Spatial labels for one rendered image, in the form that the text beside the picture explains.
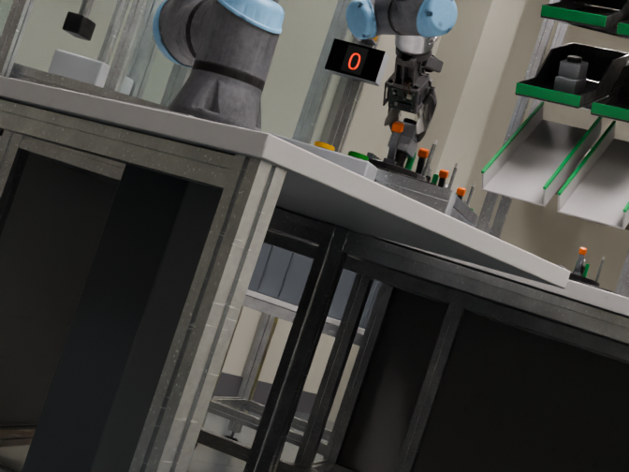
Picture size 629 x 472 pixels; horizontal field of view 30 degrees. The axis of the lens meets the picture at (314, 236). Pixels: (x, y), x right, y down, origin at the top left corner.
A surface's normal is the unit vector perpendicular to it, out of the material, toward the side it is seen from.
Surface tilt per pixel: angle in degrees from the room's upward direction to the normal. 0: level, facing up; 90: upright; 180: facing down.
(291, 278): 90
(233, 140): 90
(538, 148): 45
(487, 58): 90
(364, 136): 90
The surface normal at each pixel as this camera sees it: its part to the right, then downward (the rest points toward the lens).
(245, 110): 0.72, -0.11
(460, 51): -0.65, -0.25
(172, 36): -0.81, 0.23
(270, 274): -0.29, -0.14
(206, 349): 0.70, 0.20
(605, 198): -0.09, -0.80
